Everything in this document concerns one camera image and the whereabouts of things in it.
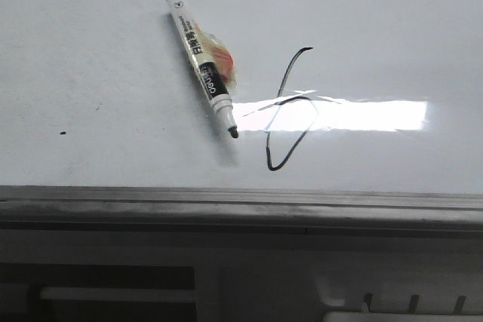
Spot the black and white whiteboard marker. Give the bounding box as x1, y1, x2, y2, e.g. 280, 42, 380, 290
166, 0, 238, 139

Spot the white whiteboard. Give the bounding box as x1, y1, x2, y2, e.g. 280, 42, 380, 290
1, 0, 482, 194

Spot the grey whiteboard frame rail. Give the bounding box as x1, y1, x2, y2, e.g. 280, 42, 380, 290
1, 186, 482, 232

